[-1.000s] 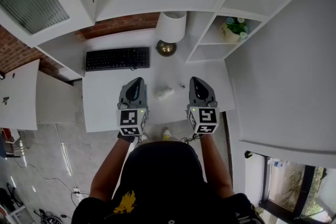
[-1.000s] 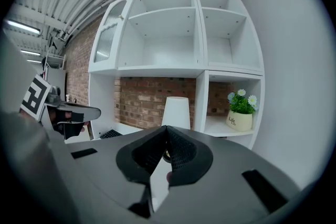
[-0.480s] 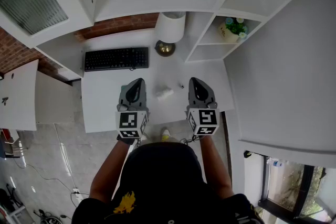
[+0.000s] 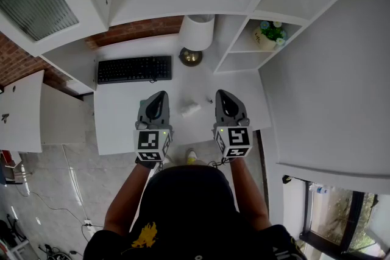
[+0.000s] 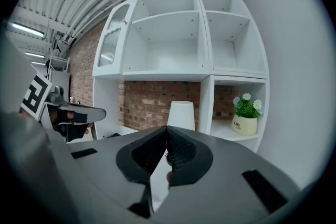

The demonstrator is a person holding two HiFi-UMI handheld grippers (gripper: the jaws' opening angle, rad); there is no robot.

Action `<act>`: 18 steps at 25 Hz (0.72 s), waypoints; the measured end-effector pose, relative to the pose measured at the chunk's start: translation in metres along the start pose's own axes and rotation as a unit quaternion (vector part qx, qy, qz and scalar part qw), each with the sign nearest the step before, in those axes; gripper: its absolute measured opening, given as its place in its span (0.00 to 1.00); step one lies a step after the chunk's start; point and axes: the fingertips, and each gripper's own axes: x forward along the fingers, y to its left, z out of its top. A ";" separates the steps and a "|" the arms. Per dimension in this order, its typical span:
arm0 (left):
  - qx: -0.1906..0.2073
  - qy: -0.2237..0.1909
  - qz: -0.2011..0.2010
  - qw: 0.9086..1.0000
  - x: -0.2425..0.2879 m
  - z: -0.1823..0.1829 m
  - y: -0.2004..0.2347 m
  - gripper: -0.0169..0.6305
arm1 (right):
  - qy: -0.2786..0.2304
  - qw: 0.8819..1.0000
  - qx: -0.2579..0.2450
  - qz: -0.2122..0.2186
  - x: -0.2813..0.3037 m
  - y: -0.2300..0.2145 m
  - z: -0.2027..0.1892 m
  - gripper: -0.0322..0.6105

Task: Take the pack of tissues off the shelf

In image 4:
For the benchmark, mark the black keyboard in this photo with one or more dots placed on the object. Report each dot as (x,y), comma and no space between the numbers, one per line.
(134,70)

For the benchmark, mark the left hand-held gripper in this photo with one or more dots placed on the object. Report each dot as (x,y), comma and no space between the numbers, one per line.
(149,141)

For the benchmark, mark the person's left forearm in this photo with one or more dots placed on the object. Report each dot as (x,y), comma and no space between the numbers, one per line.
(128,198)

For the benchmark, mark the person's right shoe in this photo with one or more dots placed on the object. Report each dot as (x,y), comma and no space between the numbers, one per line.
(192,156)

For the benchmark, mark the white desk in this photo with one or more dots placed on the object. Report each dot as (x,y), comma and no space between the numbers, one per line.
(119,118)

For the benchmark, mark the blue label plastic bottle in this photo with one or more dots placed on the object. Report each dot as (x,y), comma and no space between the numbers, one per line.
(320,189)

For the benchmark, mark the black clamp bracket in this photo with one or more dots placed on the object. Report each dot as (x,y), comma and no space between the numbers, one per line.
(291,179)

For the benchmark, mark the white shade table lamp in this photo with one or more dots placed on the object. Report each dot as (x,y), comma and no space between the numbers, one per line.
(196,32)

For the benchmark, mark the small white side table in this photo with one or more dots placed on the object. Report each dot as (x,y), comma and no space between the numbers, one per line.
(21,118)

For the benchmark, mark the small black tool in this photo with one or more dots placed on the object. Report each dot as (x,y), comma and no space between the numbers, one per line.
(5,117)

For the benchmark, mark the wooden chair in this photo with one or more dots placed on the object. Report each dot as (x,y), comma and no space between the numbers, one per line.
(13,167)

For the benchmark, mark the white paper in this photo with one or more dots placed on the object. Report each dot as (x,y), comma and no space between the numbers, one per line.
(190,109)

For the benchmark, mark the black wristband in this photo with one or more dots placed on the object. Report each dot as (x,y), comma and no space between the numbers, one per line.
(146,163)

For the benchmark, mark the potted flower plant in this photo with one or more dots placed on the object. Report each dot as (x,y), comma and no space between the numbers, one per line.
(271,35)

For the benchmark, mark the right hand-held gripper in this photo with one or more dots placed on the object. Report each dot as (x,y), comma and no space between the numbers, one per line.
(239,137)

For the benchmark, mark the person's right forearm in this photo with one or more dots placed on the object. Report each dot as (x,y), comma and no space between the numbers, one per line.
(250,191)

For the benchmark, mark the person's black shirt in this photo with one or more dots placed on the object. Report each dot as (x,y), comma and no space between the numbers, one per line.
(189,216)

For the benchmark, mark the black window frame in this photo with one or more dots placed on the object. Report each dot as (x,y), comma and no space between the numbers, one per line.
(353,222)

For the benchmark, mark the white power strip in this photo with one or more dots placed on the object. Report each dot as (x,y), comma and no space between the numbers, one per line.
(88,226)

